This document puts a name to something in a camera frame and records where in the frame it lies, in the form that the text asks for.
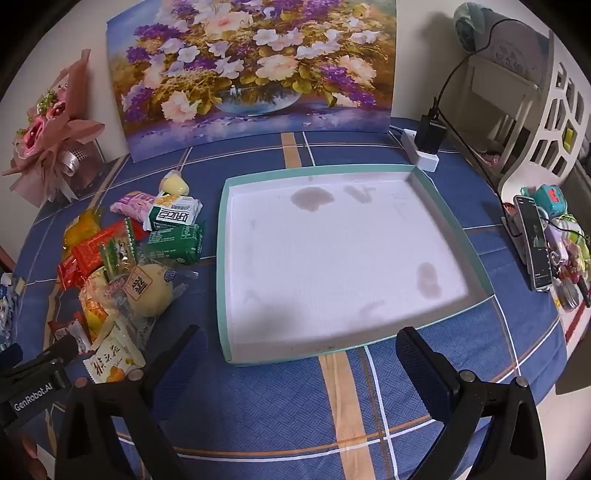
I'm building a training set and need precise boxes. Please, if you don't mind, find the black charger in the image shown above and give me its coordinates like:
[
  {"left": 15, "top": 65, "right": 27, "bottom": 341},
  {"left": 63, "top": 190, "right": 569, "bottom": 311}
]
[{"left": 414, "top": 108, "right": 448, "bottom": 155}]

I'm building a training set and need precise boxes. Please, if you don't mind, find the round bun in clear packet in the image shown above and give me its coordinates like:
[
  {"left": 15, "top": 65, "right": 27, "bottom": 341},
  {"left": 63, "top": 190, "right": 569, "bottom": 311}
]
[{"left": 122, "top": 262, "right": 199, "bottom": 320}]

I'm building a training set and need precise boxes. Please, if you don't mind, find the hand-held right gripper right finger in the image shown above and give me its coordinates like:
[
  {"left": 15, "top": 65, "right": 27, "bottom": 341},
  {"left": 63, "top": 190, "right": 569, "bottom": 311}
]
[{"left": 394, "top": 326, "right": 552, "bottom": 480}]

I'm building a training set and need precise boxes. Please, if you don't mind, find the pink purple snack packet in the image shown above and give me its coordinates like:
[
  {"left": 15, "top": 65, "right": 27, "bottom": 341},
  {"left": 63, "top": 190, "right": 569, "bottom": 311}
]
[{"left": 110, "top": 193, "right": 158, "bottom": 219}]

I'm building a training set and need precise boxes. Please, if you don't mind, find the pile of small trinkets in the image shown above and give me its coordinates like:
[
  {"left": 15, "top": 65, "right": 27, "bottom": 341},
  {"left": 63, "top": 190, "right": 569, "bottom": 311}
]
[{"left": 545, "top": 212, "right": 591, "bottom": 319}]

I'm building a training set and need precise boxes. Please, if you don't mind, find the blue white tissue pack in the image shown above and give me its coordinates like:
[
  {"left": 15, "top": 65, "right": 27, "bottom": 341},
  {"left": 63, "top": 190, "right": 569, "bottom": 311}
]
[{"left": 0, "top": 272, "right": 26, "bottom": 347}]

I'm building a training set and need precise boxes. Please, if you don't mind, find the teal shallow cardboard box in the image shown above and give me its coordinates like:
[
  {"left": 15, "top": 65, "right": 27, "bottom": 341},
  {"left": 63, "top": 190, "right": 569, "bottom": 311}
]
[{"left": 216, "top": 165, "right": 496, "bottom": 367}]

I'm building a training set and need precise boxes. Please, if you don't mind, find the red white candy wrapper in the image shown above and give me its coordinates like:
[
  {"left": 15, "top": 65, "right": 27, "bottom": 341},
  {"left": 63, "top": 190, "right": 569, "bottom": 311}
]
[{"left": 48, "top": 318, "right": 93, "bottom": 352}]

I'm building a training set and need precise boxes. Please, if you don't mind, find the yellow corn packet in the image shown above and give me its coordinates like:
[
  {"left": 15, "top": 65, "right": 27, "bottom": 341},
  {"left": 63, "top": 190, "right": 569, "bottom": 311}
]
[{"left": 62, "top": 210, "right": 102, "bottom": 259}]

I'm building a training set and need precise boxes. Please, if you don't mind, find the black phone stand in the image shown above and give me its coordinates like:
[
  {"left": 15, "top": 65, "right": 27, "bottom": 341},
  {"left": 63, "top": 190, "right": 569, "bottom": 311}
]
[{"left": 502, "top": 202, "right": 532, "bottom": 265}]

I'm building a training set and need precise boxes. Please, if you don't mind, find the yellow fruit snack packet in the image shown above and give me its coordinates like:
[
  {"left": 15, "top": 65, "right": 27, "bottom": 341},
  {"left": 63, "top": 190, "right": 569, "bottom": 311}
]
[{"left": 78, "top": 268, "right": 122, "bottom": 343}]

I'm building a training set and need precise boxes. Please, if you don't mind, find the blue plaid tablecloth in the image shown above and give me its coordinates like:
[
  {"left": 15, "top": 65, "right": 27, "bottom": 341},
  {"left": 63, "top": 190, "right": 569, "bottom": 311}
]
[{"left": 9, "top": 117, "right": 568, "bottom": 480}]

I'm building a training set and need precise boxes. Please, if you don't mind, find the black cable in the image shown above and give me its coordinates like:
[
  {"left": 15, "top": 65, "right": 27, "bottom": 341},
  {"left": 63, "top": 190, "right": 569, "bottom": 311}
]
[
  {"left": 431, "top": 16, "right": 550, "bottom": 112},
  {"left": 443, "top": 122, "right": 506, "bottom": 199}
]

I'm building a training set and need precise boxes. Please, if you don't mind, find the pink flower bouquet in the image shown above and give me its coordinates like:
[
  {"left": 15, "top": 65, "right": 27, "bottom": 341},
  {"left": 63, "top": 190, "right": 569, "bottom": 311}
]
[{"left": 0, "top": 48, "right": 108, "bottom": 208}]

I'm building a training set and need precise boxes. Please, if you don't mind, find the teal small toy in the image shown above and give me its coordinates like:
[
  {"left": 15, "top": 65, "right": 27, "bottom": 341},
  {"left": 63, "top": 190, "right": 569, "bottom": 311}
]
[{"left": 521, "top": 184, "right": 570, "bottom": 219}]

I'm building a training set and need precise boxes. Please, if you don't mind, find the white power strip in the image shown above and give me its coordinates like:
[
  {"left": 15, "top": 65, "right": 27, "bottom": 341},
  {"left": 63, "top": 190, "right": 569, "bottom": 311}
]
[{"left": 401, "top": 128, "right": 439, "bottom": 172}]

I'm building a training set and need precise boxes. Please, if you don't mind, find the small red snack packet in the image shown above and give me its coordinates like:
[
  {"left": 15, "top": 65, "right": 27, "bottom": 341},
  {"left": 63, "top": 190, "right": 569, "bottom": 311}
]
[{"left": 56, "top": 256, "right": 88, "bottom": 291}]

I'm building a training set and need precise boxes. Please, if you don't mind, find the dark green snack packet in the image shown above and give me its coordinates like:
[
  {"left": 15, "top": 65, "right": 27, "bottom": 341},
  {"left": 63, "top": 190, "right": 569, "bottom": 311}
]
[{"left": 147, "top": 222, "right": 206, "bottom": 266}]

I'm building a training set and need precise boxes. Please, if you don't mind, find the cream packet with orange fruit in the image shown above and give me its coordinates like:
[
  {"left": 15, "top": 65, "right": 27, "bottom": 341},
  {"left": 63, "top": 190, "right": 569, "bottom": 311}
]
[{"left": 83, "top": 323, "right": 147, "bottom": 385}]

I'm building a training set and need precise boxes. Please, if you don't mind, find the floral painting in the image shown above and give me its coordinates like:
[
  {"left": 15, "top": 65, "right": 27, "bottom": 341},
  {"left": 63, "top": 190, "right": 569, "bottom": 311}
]
[{"left": 105, "top": 0, "right": 399, "bottom": 163}]

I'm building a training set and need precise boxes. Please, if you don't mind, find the smartphone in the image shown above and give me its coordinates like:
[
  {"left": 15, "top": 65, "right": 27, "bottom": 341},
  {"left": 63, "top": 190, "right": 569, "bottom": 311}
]
[{"left": 513, "top": 195, "right": 554, "bottom": 292}]

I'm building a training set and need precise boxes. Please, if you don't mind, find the white green snack packet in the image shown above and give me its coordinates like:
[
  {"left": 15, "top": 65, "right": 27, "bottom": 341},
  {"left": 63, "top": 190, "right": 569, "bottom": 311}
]
[{"left": 143, "top": 194, "right": 204, "bottom": 232}]

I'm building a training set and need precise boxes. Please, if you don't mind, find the yellow jelly cup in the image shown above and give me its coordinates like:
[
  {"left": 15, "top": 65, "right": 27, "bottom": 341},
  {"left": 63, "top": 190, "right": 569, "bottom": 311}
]
[{"left": 159, "top": 170, "right": 190, "bottom": 195}]

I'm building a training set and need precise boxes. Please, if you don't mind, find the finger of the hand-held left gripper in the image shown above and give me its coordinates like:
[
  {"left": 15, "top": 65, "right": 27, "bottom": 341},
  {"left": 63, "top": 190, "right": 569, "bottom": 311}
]
[{"left": 28, "top": 334, "right": 80, "bottom": 369}]

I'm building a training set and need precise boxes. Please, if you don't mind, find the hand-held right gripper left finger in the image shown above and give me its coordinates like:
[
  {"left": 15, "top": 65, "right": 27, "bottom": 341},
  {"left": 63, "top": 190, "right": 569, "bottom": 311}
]
[{"left": 54, "top": 324, "right": 208, "bottom": 480}]

